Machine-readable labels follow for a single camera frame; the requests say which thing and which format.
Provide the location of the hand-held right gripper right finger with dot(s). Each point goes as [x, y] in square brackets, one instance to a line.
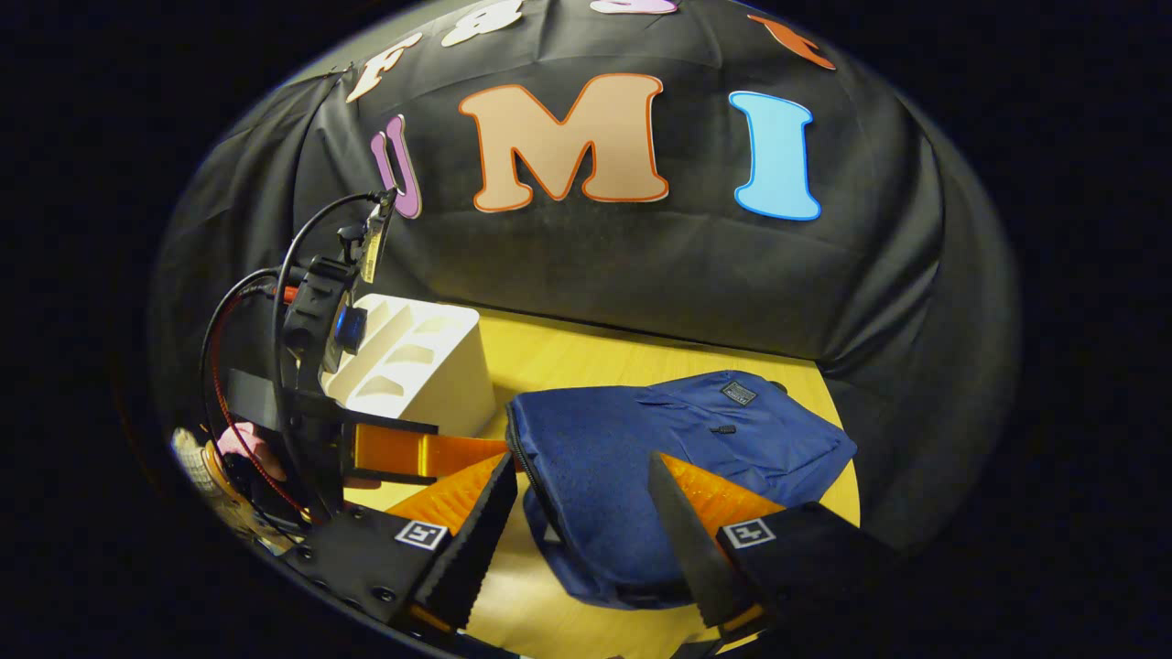
[691, 549]

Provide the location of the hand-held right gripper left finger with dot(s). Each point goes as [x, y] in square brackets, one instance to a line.
[472, 549]

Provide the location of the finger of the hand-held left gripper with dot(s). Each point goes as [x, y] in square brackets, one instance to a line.
[412, 453]

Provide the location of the white plastic bookshelf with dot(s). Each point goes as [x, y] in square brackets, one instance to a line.
[430, 375]

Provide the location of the blue schoolbag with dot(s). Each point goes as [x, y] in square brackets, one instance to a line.
[623, 458]

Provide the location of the black backdrop cloth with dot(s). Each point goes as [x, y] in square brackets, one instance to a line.
[641, 265]

